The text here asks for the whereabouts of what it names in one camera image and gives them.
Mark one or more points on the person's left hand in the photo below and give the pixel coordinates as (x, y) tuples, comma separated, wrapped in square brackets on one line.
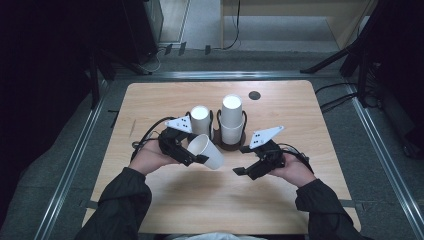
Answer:
[(148, 158)]

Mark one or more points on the black metal stand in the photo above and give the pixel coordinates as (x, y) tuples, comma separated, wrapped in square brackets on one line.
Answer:
[(100, 66)]

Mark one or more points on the light wooden furniture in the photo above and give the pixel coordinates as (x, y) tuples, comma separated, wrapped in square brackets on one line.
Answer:
[(346, 23)]

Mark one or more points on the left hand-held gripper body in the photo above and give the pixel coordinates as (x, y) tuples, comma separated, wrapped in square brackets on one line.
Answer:
[(171, 143)]

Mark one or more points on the black round table grommet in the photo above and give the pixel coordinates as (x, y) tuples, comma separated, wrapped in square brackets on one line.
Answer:
[(254, 95)]

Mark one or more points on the black cabinet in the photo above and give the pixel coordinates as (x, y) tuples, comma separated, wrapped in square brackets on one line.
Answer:
[(140, 26)]

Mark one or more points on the dark wooden cup holder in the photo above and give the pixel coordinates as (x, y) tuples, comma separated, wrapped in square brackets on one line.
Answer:
[(230, 146)]

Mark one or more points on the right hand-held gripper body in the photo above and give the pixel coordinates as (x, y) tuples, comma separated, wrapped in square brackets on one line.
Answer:
[(268, 160)]

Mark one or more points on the black tripod stand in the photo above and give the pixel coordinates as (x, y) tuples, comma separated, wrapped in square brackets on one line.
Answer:
[(353, 53)]

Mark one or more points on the stack of white paper cups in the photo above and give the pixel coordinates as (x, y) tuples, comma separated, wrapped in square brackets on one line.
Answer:
[(231, 120)]

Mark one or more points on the single white paper cup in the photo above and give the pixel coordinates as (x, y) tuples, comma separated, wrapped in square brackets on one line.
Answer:
[(210, 154)]

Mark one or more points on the person's right hand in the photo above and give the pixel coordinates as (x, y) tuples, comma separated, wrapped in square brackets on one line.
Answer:
[(296, 171)]

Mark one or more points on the metal floor rail frame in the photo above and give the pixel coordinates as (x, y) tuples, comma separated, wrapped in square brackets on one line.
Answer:
[(233, 75)]

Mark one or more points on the person's white clothing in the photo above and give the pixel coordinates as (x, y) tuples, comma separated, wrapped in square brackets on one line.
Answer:
[(216, 236)]

